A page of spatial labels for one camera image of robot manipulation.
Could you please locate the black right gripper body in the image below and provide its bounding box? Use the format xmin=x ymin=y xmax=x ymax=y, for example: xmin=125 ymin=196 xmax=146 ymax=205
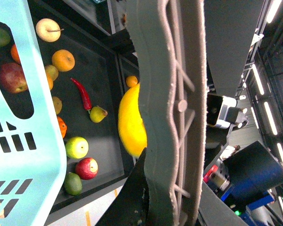
xmin=207 ymin=93 xmax=249 ymax=129

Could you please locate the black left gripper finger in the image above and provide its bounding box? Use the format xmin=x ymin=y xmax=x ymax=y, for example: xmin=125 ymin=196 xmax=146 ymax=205
xmin=95 ymin=147 xmax=250 ymax=226

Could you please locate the yellow lemon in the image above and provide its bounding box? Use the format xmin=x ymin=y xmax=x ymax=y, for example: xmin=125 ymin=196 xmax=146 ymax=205
xmin=118 ymin=84 xmax=147 ymax=158

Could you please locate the grey-brown basket handle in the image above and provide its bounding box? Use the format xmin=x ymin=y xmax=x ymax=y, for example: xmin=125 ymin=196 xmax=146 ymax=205
xmin=127 ymin=0 xmax=207 ymax=226

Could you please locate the light teal shopping basket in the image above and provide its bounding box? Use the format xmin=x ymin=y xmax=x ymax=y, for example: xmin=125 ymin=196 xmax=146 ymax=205
xmin=0 ymin=0 xmax=67 ymax=226

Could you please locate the red apple front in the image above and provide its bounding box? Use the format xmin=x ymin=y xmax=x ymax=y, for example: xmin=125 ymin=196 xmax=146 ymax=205
xmin=75 ymin=158 xmax=99 ymax=180

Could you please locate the green avocado front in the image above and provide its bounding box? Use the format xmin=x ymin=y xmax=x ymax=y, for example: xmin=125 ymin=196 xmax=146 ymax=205
xmin=64 ymin=172 xmax=83 ymax=196

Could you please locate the green apple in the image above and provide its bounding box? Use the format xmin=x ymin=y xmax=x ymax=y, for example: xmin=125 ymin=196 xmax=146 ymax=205
xmin=65 ymin=137 xmax=89 ymax=159

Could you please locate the yellow green pear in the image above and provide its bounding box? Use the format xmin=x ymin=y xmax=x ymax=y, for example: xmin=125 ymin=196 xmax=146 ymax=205
xmin=90 ymin=106 xmax=108 ymax=123

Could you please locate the large orange centre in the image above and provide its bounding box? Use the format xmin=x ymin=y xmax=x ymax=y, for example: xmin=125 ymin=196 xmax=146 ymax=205
xmin=57 ymin=117 xmax=67 ymax=138

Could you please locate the red chili pepper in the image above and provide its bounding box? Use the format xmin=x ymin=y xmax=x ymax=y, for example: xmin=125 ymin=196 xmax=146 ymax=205
xmin=70 ymin=78 xmax=92 ymax=112

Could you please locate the brown kiwi lower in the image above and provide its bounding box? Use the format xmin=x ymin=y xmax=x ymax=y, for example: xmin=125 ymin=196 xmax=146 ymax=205
xmin=52 ymin=97 xmax=62 ymax=115

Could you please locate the brown kiwi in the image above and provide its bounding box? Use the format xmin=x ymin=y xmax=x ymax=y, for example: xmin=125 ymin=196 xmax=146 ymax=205
xmin=52 ymin=97 xmax=62 ymax=115
xmin=45 ymin=65 xmax=59 ymax=81

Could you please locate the yellow orange fruit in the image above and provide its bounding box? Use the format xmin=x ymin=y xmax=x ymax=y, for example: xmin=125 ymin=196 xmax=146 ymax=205
xmin=46 ymin=73 xmax=54 ymax=90

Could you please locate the brown kiwi upper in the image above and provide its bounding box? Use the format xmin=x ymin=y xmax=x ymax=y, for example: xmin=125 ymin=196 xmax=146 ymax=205
xmin=45 ymin=65 xmax=59 ymax=81

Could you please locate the golden yellow apple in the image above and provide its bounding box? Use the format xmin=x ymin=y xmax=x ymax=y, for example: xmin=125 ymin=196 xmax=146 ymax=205
xmin=51 ymin=49 xmax=75 ymax=72

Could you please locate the red yellow apple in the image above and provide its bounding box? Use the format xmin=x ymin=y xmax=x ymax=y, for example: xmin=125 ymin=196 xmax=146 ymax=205
xmin=0 ymin=63 xmax=28 ymax=94

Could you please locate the white pear with stem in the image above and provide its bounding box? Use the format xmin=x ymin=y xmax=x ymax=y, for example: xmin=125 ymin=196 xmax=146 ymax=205
xmin=35 ymin=18 xmax=64 ymax=42

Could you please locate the small orange tangerine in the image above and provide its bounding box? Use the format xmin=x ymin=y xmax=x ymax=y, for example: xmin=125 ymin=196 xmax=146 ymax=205
xmin=10 ymin=44 xmax=21 ymax=65

